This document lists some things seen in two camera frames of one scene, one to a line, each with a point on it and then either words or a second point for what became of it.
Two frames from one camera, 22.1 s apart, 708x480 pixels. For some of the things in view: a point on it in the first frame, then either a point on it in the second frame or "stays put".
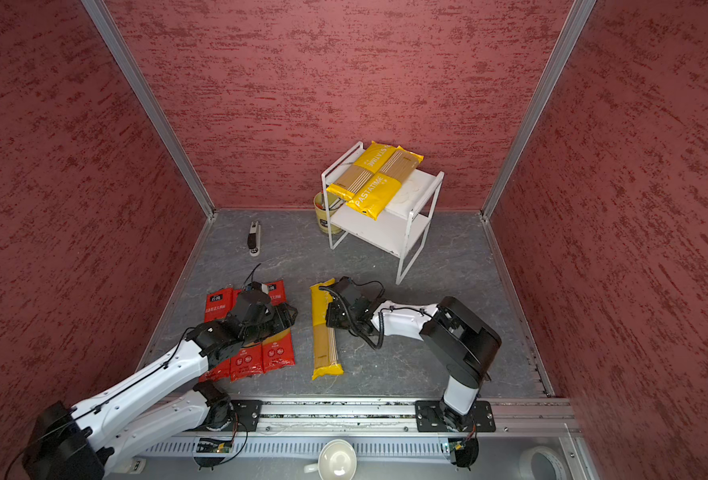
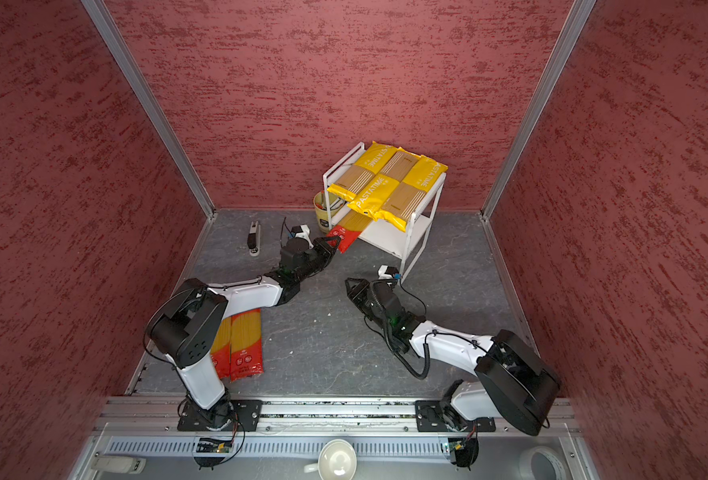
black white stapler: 254,239 stays put
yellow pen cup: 334,203 stays put
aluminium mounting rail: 402,415 stays put
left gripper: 278,314 → 336,243
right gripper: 331,316 → 357,292
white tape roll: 525,463 stays put
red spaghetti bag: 246,362 stays put
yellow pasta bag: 350,184 stays put
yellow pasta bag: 323,336 → 422,176
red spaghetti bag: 278,352 → 345,234
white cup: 336,461 stays put
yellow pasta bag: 374,198 stays put
